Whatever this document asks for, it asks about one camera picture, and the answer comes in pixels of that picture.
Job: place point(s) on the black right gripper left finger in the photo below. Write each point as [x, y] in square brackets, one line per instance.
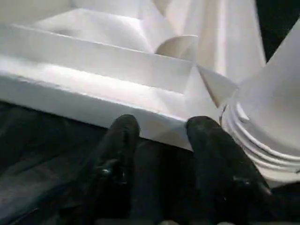
[112, 168]

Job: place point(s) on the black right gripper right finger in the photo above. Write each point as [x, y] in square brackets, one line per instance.
[222, 168]

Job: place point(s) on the white plastic table leg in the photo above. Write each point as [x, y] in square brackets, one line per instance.
[276, 93]

